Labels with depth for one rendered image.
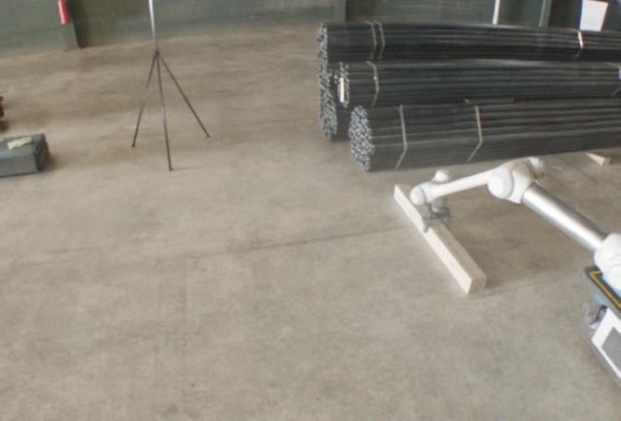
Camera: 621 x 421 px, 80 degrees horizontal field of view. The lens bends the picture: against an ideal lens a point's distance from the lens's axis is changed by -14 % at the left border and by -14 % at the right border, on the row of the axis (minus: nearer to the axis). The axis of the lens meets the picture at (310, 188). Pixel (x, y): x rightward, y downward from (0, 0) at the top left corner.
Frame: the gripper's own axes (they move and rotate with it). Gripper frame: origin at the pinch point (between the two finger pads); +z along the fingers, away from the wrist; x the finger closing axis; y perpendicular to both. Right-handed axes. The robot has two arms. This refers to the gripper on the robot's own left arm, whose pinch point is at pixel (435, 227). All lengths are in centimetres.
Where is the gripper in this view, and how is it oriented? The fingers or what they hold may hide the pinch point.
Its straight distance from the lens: 259.4
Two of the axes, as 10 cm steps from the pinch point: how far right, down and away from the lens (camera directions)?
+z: 0.0, 8.7, 5.0
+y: 2.3, 4.8, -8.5
